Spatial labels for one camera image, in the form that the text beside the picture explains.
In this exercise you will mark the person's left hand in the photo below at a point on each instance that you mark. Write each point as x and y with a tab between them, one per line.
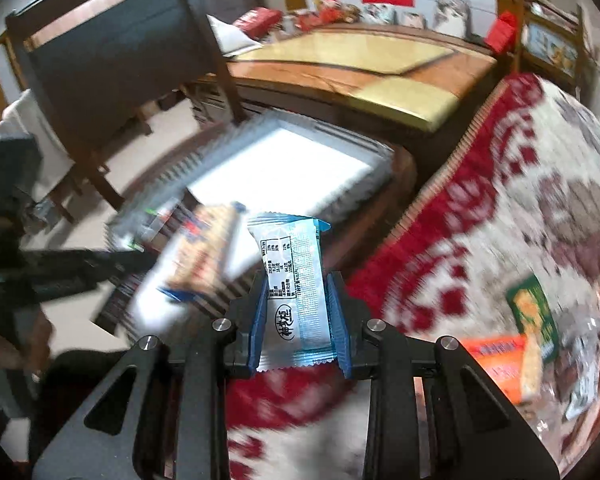
10	350

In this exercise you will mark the red gift box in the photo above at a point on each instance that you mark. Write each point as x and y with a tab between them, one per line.
257	21

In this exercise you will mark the red paper bag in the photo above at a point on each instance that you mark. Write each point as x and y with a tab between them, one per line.
501	32

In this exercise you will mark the wooden table with yellow top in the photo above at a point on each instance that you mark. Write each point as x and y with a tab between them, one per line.
360	55

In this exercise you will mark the plush toys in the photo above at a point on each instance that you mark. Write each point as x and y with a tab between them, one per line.
335	10

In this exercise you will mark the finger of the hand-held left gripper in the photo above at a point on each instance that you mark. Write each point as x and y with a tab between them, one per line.
70	291
90	262

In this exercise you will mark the orange cracker packet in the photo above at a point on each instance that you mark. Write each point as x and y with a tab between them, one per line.
495	365

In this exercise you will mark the striped box with white inside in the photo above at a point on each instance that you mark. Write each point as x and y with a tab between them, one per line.
280	160

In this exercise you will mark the dark wooden chair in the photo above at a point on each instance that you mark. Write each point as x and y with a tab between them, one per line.
110	60

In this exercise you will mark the red floral printed blanket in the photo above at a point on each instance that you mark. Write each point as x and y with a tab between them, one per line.
505	185

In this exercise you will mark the wooden rack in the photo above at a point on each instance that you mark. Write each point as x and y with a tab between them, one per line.
550	45

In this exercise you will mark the green cracker packet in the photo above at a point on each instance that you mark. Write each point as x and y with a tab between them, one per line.
532	315

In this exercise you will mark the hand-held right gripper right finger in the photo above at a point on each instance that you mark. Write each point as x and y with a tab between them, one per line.
338	325

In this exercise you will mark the small photo frame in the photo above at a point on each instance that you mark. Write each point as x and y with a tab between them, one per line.
380	13
414	19

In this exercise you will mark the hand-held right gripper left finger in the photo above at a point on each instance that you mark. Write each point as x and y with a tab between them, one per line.
259	325

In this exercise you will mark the light blue snack packet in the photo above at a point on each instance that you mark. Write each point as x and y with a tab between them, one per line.
290	270

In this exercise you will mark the large photo frame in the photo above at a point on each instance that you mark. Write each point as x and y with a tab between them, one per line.
451	16

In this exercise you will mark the clear bag of red dates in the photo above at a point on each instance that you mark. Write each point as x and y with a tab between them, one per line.
580	360

